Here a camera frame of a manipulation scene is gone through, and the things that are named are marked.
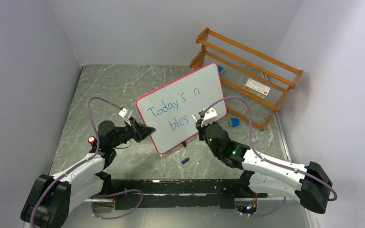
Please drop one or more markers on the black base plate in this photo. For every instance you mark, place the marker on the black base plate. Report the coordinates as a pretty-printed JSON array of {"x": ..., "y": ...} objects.
[{"x": 222, "y": 193}]

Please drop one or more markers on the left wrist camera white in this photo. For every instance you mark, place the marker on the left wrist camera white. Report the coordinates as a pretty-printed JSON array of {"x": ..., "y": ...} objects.
[{"x": 125, "y": 113}]

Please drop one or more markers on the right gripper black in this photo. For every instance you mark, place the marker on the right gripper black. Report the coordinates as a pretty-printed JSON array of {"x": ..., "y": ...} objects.
[{"x": 201, "y": 128}]

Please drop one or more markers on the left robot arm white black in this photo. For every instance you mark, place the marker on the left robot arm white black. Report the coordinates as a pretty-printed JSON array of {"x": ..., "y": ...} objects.
[{"x": 52, "y": 198}]

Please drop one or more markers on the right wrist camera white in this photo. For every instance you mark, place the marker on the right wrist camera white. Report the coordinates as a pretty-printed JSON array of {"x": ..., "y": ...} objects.
[{"x": 208, "y": 116}]

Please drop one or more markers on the blue marker cap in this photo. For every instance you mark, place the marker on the blue marker cap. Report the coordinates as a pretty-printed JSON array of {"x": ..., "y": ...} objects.
[{"x": 185, "y": 160}]

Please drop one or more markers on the white labelled box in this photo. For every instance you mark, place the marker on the white labelled box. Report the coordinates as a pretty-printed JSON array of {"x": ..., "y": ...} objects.
[{"x": 259, "y": 89}]

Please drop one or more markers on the whiteboard with pink frame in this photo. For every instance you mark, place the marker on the whiteboard with pink frame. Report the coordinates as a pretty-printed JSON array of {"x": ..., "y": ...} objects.
[{"x": 168, "y": 109}]

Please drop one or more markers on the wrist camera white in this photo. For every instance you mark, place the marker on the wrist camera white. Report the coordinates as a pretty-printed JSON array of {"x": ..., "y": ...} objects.
[
  {"x": 208, "y": 116},
  {"x": 125, "y": 113}
]

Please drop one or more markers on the orange wooden shelf rack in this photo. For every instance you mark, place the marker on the orange wooden shelf rack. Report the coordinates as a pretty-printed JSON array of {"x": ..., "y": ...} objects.
[{"x": 242, "y": 62}]

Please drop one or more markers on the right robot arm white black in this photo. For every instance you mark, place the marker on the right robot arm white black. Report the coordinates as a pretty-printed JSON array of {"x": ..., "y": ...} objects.
[{"x": 308, "y": 184}]

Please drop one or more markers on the blue eraser on table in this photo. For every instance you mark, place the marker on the blue eraser on table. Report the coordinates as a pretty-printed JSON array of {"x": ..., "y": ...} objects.
[{"x": 233, "y": 122}]

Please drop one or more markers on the blue eraser on shelf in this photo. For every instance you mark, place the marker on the blue eraser on shelf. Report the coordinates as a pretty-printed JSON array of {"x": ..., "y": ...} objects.
[{"x": 221, "y": 69}]

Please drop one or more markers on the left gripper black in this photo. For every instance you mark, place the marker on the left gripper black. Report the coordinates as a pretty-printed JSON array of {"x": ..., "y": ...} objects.
[{"x": 139, "y": 131}]

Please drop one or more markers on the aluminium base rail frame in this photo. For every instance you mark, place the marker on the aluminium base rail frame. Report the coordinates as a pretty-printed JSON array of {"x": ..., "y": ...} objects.
[{"x": 271, "y": 212}]

